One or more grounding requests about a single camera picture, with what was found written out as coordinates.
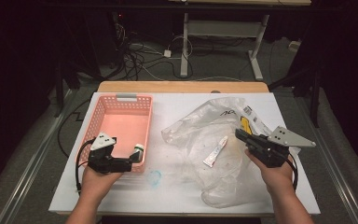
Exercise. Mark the white floor box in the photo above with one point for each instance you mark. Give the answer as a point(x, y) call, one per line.
point(294, 46)

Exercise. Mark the clear smiley plastic bag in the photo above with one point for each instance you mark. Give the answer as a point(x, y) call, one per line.
point(214, 180)

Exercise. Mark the white board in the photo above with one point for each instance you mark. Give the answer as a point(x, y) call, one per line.
point(167, 105)

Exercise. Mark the metal floor rail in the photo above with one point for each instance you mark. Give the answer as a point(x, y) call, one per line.
point(28, 174)
point(335, 174)

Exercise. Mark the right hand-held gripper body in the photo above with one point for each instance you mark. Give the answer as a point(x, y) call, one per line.
point(270, 149)

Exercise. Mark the person's left hand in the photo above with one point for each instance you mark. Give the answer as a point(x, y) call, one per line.
point(99, 183)

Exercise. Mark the white metal desk frame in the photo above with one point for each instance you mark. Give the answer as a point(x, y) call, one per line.
point(223, 28)

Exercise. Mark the white power adapter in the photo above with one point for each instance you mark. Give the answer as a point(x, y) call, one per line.
point(167, 53)

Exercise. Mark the white squeeze tube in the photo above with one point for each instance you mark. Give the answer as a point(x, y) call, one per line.
point(216, 151)

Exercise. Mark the pink plastic basket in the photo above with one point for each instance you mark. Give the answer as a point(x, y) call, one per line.
point(121, 124)

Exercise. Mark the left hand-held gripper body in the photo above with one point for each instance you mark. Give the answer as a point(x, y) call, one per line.
point(105, 161)

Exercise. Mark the wooden table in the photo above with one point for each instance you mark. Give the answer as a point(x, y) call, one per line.
point(183, 87)

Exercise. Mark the black stand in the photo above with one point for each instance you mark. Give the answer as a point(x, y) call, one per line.
point(313, 93)
point(62, 77)

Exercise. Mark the person's right hand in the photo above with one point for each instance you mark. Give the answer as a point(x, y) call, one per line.
point(276, 177)

